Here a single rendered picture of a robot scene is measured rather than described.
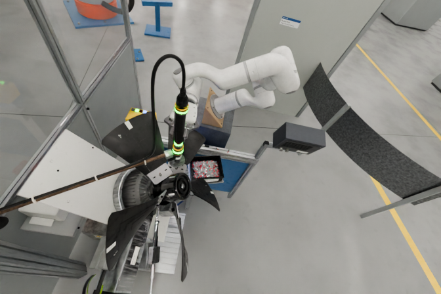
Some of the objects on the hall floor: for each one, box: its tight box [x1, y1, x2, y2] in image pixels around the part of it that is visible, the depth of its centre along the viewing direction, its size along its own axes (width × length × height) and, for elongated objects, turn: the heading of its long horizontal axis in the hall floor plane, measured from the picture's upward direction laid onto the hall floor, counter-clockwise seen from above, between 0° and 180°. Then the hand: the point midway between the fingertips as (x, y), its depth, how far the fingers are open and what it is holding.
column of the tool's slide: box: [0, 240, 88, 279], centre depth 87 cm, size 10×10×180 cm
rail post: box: [227, 164, 256, 199], centre depth 186 cm, size 4×4×78 cm
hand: (178, 134), depth 75 cm, fingers closed on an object, 4 cm apart
